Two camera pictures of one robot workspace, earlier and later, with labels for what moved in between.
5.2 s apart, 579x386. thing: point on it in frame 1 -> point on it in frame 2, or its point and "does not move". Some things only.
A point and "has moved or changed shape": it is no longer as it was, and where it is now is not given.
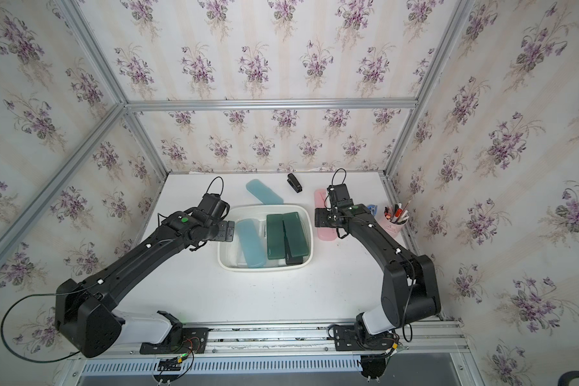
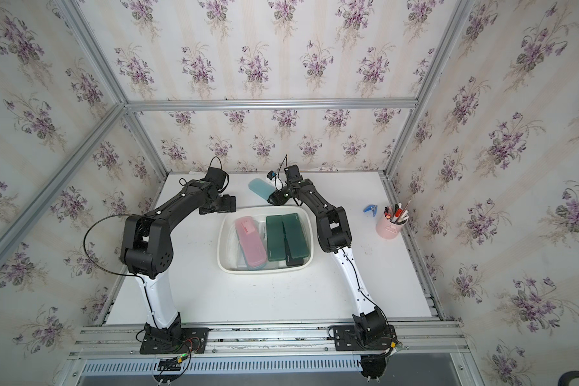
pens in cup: [397, 215] does not move
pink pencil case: [323, 233] has moved or changed shape
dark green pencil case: [295, 235] does not move
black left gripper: [225, 235] -> [226, 207]
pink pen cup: [395, 229] does not move
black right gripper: [319, 218] -> [275, 199]
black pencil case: [296, 260] does not move
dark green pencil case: [275, 236] does not move
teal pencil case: [263, 193] does not move
